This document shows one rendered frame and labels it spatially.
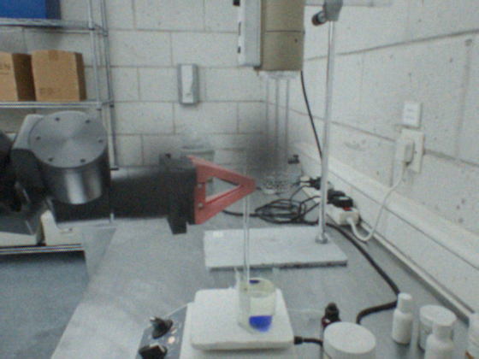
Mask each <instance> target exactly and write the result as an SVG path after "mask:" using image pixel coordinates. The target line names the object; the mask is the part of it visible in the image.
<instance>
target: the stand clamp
mask: <svg viewBox="0 0 479 359"><path fill-rule="evenodd" d="M306 6H310V7H322V10H320V11H319V12H317V13H315V14H314V15H313V16H312V17H311V22H312V25H314V26H320V25H322V24H324V23H326V22H327V21H328V22H330V21H337V22H338V19H339V14H340V11H341V8H342V7H367V8H391V7H392V6H393V0H305V7H306Z"/></svg>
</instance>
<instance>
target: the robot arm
mask: <svg viewBox="0 0 479 359"><path fill-rule="evenodd" d="M209 176H214V177H216V178H219V179H222V180H230V181H233V182H235V183H238V184H240V185H238V186H236V187H234V188H233V189H230V190H229V191H224V192H221V193H219V194H216V195H214V196H212V197H206V184H205V183H206V182H207V178H208V177H209ZM255 190H256V180H255V179H253V178H252V177H251V176H246V175H244V174H241V173H238V172H235V171H233V170H231V169H227V168H224V167H222V166H220V165H217V164H214V163H211V162H208V161H206V160H203V159H202V158H197V157H195V156H192V155H184V156H180V158H171V153H160V154H159V164H155V165H141V166H128V167H118V168H111V167H110V161H109V146H108V135H107V131H106V129H105V127H104V126H103V124H102V123H101V122H100V121H98V120H97V119H96V118H94V117H93V116H92V115H87V114H85V113H81V112H77V111H63V112H59V113H54V114H51V115H49V116H40V115H28V116H27V117H25V119H24V123H23V124H22V126H21V129H20V131H19V133H18V134H17V133H11V134H7V133H6V132H5V131H4V130H3V129H1V128H0V232H5V233H18V234H24V235H30V236H34V234H35V232H36V230H37V227H38V224H39V222H40V219H41V215H42V213H43V211H44V206H45V205H47V207H48V210H49V211H50V212H51V214H52V217H53V218H54V221H55V223H56V226H57V228H58V229H64V228H72V227H87V226H95V225H103V224H111V215H114V223H120V222H127V221H142V220H158V219H167V221H168V223H169V228H170V230H171V232H172V233H173V235H181V234H186V223H187V224H188V225H189V226H191V225H199V224H203V223H205V222H206V221H207V220H208V219H211V218H212V217H214V215H216V214H218V213H220V212H221V211H223V210H224V209H225V208H227V207H229V206H230V205H231V204H233V203H235V202H238V201H239V200H240V199H241V198H243V197H246V196H248V195H250V194H251V193H252V192H254V191H255Z"/></svg>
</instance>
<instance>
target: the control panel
mask: <svg viewBox="0 0 479 359"><path fill-rule="evenodd" d="M187 309H188V305H186V306H184V307H182V308H181V309H179V310H177V311H175V312H173V313H172V314H170V315H168V316H166V317H165V318H163V320H167V319H171V320H172V321H173V326H172V327H171V328H170V329H169V332H168V333H165V334H164V335H163V336H162V337H161V338H157V339H154V338H153V337H152V336H151V333H152V331H153V330H154V328H155V327H154V326H153V325H151V326H150V327H146V328H144V331H143V335H142V338H141V340H140V343H139V348H138V350H137V352H136V356H135V358H134V359H142V358H141V357H140V354H139V353H138V351H139V350H140V349H141V347H144V346H147V345H149V344H154V343H156V342H159V343H160V344H161V346H166V348H168V349H167V355H166V356H165V357H164V358H163V359H180V350H181V345H182V339H183V334H184V329H185V324H186V314H187ZM173 327H176V329H175V331H174V332H173V333H172V332H170V331H171V329H172V328H173ZM172 337H174V340H173V341H171V342H169V339H170V338H172Z"/></svg>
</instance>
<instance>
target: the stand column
mask: <svg viewBox="0 0 479 359"><path fill-rule="evenodd" d="M336 30H337V21H330V22H329V30H328V62H327V77H326V93H325V108H324V124H323V140H322V169H321V184H320V200H319V231H318V232H319V233H318V236H315V242H316V243H319V244H326V243H327V241H328V238H327V237H326V236H325V215H326V201H327V186H328V159H329V145H330V130H331V113H332V96H333V82H334V59H335V45H336Z"/></svg>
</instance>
